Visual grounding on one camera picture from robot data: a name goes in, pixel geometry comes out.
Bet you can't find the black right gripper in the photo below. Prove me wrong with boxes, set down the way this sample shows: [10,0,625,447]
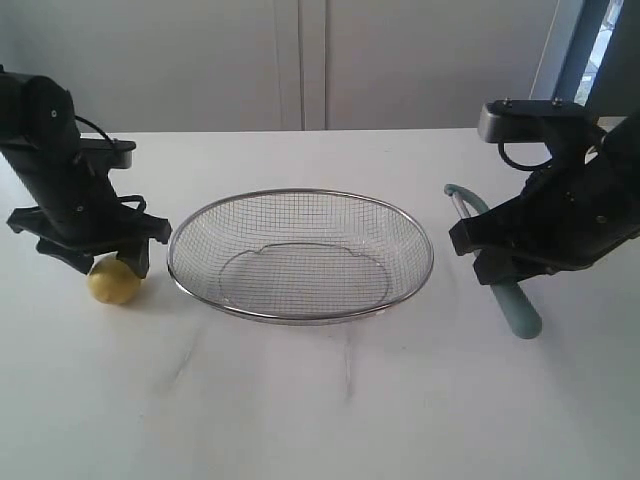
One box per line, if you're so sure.
[449,119,639,285]

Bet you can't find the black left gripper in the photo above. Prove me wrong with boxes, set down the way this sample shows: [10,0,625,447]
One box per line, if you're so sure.
[4,142,170,279]

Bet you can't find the yellow lemon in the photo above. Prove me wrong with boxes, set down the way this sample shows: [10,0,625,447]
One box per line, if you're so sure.
[87,256,142,305]

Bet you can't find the teal handled peeler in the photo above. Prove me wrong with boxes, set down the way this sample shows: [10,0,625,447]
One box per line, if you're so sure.
[444,184,543,340]

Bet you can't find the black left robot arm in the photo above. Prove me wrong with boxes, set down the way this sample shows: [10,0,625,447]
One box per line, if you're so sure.
[1,71,172,279]

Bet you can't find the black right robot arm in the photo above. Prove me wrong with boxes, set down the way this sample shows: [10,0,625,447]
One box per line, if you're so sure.
[449,115,639,285]

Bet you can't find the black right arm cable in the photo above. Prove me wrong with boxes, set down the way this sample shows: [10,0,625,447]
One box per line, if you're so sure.
[497,142,554,172]

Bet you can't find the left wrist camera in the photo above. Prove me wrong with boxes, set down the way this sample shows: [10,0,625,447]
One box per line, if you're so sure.
[80,138,137,170]

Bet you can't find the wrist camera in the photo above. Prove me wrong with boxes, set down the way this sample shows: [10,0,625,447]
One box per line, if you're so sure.
[477,99,594,144]
[80,138,137,170]

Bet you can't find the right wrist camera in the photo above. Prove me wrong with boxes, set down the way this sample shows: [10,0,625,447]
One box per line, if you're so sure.
[477,99,594,144]

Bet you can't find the black left camera cable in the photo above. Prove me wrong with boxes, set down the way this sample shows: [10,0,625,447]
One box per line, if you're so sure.
[74,114,119,149]

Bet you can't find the wire mesh metal basket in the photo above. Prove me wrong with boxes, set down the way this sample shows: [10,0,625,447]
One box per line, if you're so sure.
[167,188,434,326]

